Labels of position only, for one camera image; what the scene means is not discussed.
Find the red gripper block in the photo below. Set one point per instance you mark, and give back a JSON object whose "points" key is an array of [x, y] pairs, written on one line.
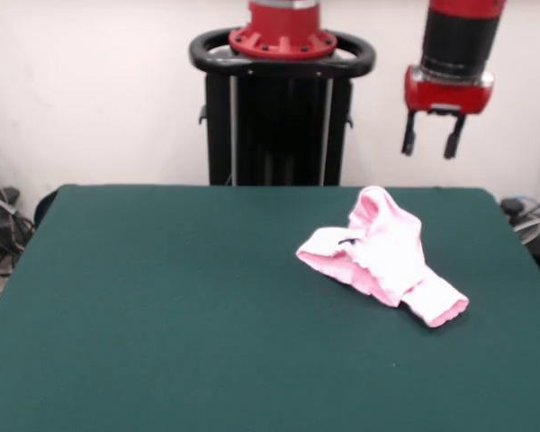
{"points": [[450, 96]]}

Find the pink baby pants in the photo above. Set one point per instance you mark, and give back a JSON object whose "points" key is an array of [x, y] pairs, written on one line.
{"points": [[387, 252]]}

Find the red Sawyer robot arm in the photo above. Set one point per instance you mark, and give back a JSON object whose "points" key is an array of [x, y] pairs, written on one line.
{"points": [[459, 36]]}

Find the grey round stand base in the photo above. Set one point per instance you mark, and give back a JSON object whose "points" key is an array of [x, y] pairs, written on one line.
{"points": [[528, 229]]}

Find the dark green table cloth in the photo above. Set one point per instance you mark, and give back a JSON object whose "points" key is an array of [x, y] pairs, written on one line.
{"points": [[184, 315]]}

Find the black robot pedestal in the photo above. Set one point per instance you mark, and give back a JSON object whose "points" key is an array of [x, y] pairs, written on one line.
{"points": [[279, 126]]}

